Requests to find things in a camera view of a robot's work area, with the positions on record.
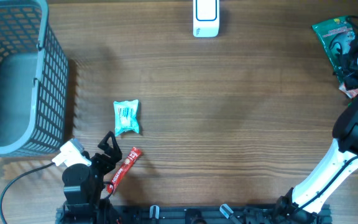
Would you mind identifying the black left camera cable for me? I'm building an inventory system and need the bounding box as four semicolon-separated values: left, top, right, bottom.
0;161;57;224

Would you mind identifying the red Nescafe stick sachet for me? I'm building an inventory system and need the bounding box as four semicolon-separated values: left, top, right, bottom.
107;147;142;194

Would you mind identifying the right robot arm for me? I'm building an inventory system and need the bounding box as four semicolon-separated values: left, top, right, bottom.
265;16;358;223

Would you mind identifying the pale teal tissue packet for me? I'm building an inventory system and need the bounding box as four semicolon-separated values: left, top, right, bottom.
113;100;140;136

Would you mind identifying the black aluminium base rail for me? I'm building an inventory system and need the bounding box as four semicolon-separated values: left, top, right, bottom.
55;204;333;224

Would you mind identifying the red white small packet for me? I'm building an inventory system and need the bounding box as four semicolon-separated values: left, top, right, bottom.
339;83;358;99

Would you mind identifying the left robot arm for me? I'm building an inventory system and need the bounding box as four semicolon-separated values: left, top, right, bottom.
55;131;122;224

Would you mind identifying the white barcode scanner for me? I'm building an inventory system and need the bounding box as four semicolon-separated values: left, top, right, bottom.
193;0;220;38

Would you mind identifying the green 3M gloves packet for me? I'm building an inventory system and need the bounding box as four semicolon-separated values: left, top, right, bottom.
311;16;356;83

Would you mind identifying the grey plastic mesh basket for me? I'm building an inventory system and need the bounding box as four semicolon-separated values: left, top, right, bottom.
0;1;69;157

